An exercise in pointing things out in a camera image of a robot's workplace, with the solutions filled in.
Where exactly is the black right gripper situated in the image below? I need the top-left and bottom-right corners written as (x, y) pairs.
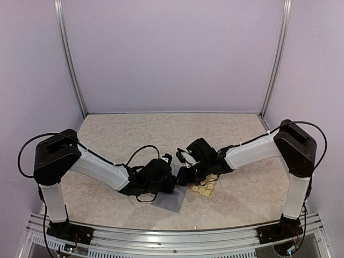
top-left (175, 160), bottom-right (211, 186)

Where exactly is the grey envelope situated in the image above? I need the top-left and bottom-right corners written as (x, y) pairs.
top-left (151, 163), bottom-right (187, 213)

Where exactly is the brown sticker sheet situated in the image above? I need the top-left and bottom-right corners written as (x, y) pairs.
top-left (188, 174), bottom-right (219, 197)

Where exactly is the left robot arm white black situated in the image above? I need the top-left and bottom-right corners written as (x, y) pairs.
top-left (33, 129), bottom-right (176, 239)

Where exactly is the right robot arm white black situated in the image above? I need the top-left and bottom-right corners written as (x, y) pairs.
top-left (176, 119), bottom-right (317, 239)

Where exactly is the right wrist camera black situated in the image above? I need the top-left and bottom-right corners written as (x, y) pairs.
top-left (176, 148), bottom-right (197, 168)

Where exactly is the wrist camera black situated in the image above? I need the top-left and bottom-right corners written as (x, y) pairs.
top-left (176, 148), bottom-right (197, 168)
top-left (161, 153), bottom-right (173, 165)

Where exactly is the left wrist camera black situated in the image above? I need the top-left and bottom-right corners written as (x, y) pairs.
top-left (161, 153), bottom-right (173, 165)

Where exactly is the black left camera cable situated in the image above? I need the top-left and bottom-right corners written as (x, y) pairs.
top-left (126, 145), bottom-right (161, 203)

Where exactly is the black camera cable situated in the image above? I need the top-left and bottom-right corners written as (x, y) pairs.
top-left (126, 145), bottom-right (161, 203)
top-left (290, 121), bottom-right (328, 173)

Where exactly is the front aluminium rail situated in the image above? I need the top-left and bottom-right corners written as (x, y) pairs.
top-left (16, 213), bottom-right (332, 257)

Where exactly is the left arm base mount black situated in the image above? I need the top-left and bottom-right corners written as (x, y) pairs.
top-left (46, 217), bottom-right (94, 245)

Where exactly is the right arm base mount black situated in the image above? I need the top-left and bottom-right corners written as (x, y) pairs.
top-left (257, 214), bottom-right (304, 245)

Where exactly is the black right camera cable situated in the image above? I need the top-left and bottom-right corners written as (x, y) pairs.
top-left (290, 121), bottom-right (328, 173)

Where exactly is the right aluminium frame post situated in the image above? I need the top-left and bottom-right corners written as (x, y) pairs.
top-left (260, 0), bottom-right (292, 120)

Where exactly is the aluminium frame post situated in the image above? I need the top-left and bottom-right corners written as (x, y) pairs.
top-left (260, 0), bottom-right (292, 120)
top-left (54, 0), bottom-right (88, 119)

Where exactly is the left aluminium frame post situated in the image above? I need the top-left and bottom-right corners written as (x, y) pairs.
top-left (54, 0), bottom-right (88, 119)

